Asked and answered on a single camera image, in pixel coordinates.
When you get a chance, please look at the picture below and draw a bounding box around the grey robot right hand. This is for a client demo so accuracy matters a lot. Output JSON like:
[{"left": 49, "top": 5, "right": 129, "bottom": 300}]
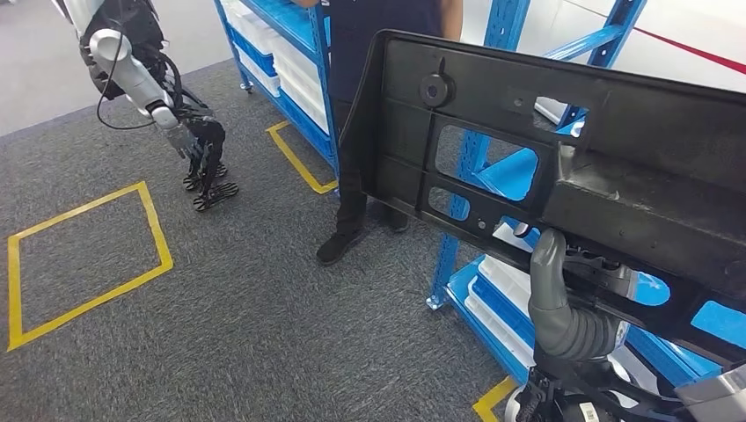
[{"left": 527, "top": 228, "right": 638, "bottom": 313}]

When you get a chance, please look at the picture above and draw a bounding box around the bystander robot grey hand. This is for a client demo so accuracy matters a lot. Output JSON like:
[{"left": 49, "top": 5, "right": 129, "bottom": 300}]
[{"left": 165, "top": 123, "right": 202, "bottom": 162}]

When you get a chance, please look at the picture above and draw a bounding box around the black plastic panel part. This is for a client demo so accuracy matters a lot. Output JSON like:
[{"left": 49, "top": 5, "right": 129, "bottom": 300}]
[{"left": 340, "top": 29, "right": 746, "bottom": 374}]

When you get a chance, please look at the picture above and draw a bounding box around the blue metal shelf rack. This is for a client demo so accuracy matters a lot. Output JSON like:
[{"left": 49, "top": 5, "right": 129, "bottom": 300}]
[
  {"left": 425, "top": 0, "right": 746, "bottom": 389},
  {"left": 212, "top": 0, "right": 340, "bottom": 177}
]

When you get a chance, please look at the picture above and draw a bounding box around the bystander humanoid robot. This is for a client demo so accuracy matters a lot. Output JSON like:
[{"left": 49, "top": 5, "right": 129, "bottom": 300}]
[{"left": 51, "top": 0, "right": 240, "bottom": 213}]

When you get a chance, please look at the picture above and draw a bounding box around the yellow floor tape outline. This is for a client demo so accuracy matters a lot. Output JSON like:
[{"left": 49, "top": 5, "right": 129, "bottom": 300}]
[{"left": 472, "top": 377, "right": 520, "bottom": 422}]

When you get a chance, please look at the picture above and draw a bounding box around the person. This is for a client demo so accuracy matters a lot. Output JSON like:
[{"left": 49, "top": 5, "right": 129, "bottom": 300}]
[{"left": 291, "top": 0, "right": 464, "bottom": 266}]

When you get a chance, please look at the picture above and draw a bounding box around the red barrier belt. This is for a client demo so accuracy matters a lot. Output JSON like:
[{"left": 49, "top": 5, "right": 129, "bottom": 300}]
[{"left": 632, "top": 24, "right": 746, "bottom": 76}]

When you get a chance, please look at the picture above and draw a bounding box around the white car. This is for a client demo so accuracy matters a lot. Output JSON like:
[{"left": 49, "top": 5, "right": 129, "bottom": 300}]
[{"left": 463, "top": 0, "right": 746, "bottom": 96}]

